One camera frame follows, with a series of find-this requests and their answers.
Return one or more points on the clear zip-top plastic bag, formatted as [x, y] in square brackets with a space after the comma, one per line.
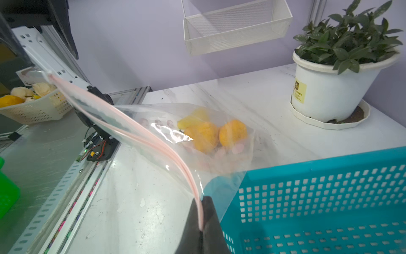
[151, 130]

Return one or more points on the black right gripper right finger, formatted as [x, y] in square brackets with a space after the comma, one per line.
[213, 239]

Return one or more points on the orange pear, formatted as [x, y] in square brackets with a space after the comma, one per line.
[232, 132]
[204, 136]

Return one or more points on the white basket of toys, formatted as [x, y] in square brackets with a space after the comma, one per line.
[37, 101]

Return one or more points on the green plastic object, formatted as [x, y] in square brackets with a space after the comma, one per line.
[9, 192]

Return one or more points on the yellow pear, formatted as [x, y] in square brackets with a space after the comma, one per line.
[197, 116]

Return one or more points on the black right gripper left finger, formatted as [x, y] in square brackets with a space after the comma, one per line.
[191, 241]

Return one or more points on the teal plastic basket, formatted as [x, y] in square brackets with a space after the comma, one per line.
[353, 204]

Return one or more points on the green leafy plant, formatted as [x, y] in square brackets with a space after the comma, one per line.
[349, 41]

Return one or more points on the white plastic flower pot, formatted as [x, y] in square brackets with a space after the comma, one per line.
[321, 93]

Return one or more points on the aluminium front rail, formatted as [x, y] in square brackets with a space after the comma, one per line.
[46, 163]

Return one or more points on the white two-tier mesh shelf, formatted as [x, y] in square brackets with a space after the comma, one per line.
[239, 25]

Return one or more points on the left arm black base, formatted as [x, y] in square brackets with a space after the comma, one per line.
[99, 146]

